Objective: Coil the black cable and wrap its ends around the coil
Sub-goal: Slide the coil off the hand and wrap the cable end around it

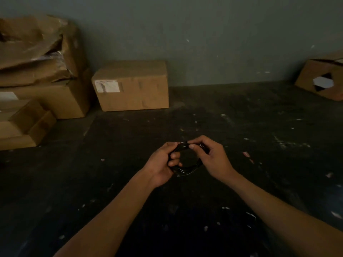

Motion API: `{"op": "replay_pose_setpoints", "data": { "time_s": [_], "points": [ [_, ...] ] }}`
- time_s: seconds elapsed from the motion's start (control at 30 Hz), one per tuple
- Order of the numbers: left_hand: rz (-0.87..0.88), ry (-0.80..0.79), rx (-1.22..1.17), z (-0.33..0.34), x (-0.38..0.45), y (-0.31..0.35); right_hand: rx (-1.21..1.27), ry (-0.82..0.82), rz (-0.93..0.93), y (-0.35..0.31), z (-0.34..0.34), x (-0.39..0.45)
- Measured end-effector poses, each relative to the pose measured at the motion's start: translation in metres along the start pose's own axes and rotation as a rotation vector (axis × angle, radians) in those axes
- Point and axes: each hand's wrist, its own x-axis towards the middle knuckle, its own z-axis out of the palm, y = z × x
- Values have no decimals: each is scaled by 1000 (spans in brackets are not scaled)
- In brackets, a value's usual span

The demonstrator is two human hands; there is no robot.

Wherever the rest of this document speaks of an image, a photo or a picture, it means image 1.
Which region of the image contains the person's right hand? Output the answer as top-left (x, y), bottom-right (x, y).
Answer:
top-left (187, 135), bottom-right (238, 182)

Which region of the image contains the person's left hand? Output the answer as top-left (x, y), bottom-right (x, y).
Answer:
top-left (142, 141), bottom-right (183, 188)

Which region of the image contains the black cable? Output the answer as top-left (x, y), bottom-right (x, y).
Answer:
top-left (167, 141), bottom-right (209, 176)

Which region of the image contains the person's left forearm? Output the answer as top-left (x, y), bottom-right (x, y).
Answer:
top-left (53, 168), bottom-right (161, 257)

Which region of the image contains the person's right forearm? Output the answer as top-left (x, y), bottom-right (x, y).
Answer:
top-left (228, 170), bottom-right (343, 257)

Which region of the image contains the sealed cardboard box white label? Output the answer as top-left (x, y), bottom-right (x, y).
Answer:
top-left (91, 60), bottom-right (170, 112)

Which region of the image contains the large cardboard box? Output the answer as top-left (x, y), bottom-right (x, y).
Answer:
top-left (0, 68), bottom-right (93, 120)

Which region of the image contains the flat cardboard box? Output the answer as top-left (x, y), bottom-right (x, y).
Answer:
top-left (0, 111), bottom-right (57, 151)
top-left (0, 99), bottom-right (46, 136)

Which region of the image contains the cardboard box diamond cutout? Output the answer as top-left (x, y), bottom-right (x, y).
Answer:
top-left (294, 52), bottom-right (343, 101)

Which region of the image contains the torn open cardboard box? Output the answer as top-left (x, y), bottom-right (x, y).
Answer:
top-left (0, 14), bottom-right (88, 87)

